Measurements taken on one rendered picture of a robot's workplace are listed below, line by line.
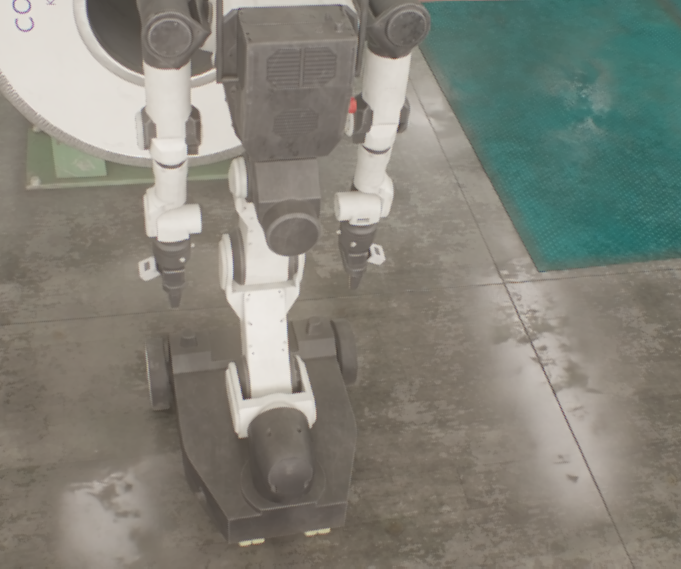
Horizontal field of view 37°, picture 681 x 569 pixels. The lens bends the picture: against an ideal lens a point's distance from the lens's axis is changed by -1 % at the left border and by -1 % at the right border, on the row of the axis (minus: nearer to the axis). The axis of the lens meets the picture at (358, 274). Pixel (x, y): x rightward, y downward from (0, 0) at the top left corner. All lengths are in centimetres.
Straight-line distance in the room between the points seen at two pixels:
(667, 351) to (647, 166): 102
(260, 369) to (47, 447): 67
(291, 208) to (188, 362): 89
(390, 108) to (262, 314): 69
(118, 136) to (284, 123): 154
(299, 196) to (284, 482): 73
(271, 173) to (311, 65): 30
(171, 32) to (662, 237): 237
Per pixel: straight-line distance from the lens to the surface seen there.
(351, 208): 231
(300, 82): 184
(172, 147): 208
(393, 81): 206
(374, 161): 219
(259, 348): 254
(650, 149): 426
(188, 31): 186
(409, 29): 195
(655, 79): 476
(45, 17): 317
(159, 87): 198
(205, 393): 275
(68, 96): 331
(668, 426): 315
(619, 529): 287
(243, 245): 241
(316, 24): 185
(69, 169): 370
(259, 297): 251
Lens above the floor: 225
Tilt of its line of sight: 42 degrees down
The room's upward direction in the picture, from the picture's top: 7 degrees clockwise
